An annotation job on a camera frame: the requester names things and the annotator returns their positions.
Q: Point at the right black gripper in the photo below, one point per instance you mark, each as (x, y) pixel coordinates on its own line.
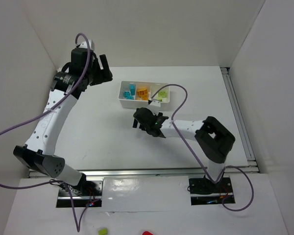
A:
(139, 123)

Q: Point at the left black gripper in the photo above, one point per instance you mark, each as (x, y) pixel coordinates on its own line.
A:
(99, 74)

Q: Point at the white divided container tray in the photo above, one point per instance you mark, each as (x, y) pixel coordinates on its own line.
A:
(135, 94)

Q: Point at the blue lego brick wide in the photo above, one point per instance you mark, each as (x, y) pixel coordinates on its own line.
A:
(128, 95)

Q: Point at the tall blue lego brick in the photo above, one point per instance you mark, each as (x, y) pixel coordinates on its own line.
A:
(132, 88)

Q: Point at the orange round lego piece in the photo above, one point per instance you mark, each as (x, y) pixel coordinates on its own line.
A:
(142, 91)

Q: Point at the green lego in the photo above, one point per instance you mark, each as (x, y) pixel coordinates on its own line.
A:
(162, 94)
(160, 99)

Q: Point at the orange lego slanted brick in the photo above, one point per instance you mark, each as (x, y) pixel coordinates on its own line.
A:
(142, 97)

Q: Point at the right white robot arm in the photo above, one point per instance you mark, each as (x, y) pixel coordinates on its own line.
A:
(213, 138)

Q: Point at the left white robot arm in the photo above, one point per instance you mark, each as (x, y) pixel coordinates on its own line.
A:
(85, 69)

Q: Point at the red object at edge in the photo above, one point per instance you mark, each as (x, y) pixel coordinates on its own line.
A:
(147, 233)

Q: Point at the green lego outside foreground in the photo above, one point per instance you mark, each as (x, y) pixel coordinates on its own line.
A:
(103, 231)

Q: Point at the aluminium rail front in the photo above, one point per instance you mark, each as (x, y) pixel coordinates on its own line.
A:
(143, 172)

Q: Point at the aluminium rail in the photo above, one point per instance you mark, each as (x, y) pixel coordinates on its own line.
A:
(252, 166)
(143, 172)

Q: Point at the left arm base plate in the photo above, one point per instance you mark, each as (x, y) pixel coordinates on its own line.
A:
(91, 194)

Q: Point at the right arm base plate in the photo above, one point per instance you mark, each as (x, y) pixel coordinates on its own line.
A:
(204, 192)

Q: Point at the aluminium rail right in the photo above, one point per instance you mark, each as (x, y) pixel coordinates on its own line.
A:
(252, 166)

